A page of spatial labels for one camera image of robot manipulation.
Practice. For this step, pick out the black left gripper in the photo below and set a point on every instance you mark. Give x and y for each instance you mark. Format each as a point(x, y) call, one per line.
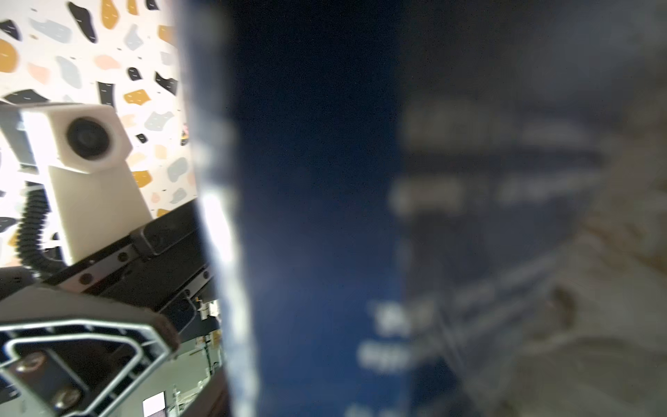
point(81, 341)

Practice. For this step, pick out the blue Barilla rigatoni box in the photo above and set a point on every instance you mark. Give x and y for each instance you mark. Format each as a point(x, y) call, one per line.
point(386, 187)

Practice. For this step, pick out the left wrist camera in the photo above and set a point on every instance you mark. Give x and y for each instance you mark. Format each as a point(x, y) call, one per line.
point(81, 153)

